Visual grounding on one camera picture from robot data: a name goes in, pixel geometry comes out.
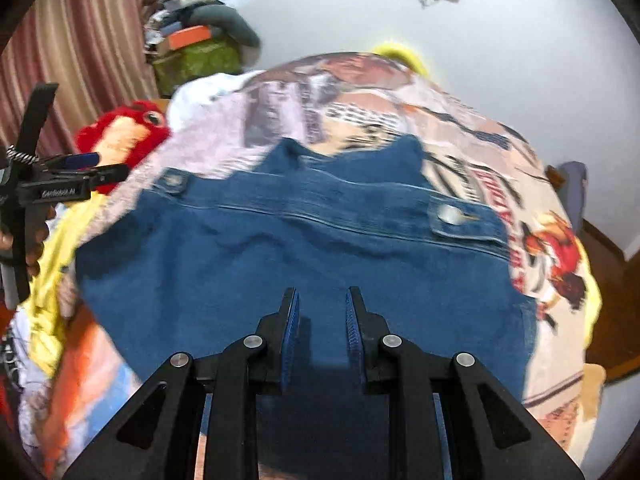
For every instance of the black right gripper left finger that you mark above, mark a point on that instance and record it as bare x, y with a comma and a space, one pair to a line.
155, 434

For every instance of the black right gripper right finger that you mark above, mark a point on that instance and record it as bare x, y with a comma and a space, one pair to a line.
447, 418

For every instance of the blue denim jacket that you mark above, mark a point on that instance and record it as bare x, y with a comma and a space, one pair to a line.
198, 262

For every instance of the person's left hand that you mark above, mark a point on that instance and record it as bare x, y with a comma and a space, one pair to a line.
23, 232

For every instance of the red plush toy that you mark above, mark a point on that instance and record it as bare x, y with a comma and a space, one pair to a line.
125, 135

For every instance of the yellow cloth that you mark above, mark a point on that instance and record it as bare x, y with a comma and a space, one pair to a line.
47, 325

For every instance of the striped red curtain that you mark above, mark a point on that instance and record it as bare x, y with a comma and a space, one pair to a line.
93, 50

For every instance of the pile of clutter boxes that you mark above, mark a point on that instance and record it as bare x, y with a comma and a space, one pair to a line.
189, 39

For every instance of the newspaper print bed cover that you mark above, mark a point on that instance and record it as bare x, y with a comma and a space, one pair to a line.
334, 103

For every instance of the dark blue backpack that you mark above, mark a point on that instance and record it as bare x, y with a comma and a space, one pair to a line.
572, 192

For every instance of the yellow pillow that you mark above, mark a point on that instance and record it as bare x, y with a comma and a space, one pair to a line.
403, 55

